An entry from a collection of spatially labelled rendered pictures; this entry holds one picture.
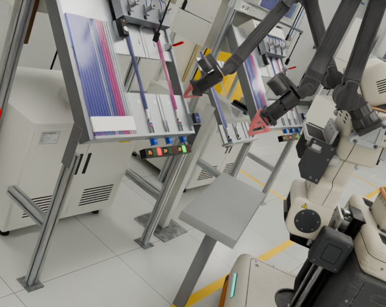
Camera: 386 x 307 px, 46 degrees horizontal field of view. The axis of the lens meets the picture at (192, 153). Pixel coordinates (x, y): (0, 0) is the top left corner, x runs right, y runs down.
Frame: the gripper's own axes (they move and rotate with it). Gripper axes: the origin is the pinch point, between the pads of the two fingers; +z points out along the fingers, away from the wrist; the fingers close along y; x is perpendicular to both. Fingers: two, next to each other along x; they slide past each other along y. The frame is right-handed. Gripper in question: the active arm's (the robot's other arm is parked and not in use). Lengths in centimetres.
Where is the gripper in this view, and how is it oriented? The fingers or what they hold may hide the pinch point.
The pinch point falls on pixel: (185, 95)
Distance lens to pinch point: 207.1
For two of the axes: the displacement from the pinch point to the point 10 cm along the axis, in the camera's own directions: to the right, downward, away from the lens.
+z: -7.4, 3.9, 5.4
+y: -5.6, 0.7, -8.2
